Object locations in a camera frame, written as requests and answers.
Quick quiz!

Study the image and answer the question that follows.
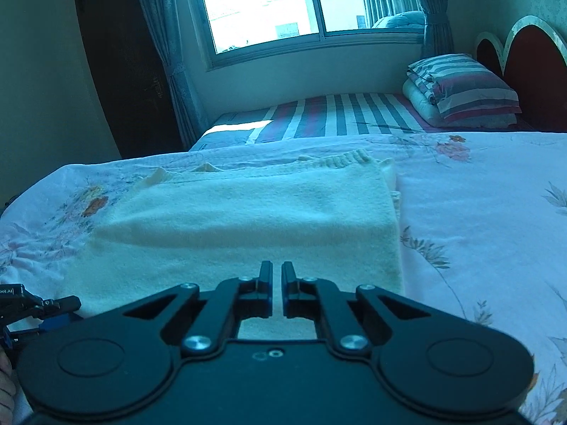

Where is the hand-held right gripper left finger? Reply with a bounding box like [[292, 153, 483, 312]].
[[122, 260, 274, 355]]

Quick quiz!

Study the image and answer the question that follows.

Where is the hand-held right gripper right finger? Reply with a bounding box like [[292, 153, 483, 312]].
[[281, 261, 432, 355]]

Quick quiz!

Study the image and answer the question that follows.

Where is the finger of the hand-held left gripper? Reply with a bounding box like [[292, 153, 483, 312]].
[[24, 295, 83, 320], [2, 312, 86, 350]]

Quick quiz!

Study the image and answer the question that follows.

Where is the cream knitted sweater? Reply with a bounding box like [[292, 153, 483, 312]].
[[82, 149, 406, 341]]

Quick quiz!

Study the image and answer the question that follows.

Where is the person's left hand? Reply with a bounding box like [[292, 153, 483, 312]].
[[0, 349, 18, 421]]

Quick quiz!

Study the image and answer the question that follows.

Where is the striped bed sheet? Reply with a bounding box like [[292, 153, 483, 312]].
[[190, 92, 448, 151]]

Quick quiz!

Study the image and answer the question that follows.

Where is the floral bed sheet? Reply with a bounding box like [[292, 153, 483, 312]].
[[0, 130, 567, 425]]

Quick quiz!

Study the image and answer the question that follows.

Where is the white pillow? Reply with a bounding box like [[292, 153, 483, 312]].
[[401, 77, 444, 121]]

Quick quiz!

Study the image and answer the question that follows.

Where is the dark wooden wardrobe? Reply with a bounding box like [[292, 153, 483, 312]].
[[73, 0, 185, 160]]

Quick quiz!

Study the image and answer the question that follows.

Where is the blue curtain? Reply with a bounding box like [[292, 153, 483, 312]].
[[130, 0, 210, 143], [410, 0, 457, 61]]

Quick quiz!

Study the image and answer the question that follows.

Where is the striped pillow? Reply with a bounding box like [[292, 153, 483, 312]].
[[406, 53, 522, 127]]

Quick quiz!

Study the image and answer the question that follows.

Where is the sliding glass window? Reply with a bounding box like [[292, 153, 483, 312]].
[[190, 0, 427, 72]]

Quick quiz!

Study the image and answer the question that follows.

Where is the blue quilt on windowsill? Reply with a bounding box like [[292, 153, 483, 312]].
[[369, 11, 427, 32]]

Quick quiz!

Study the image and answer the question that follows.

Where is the red scalloped headboard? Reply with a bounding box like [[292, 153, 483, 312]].
[[474, 15, 567, 134]]

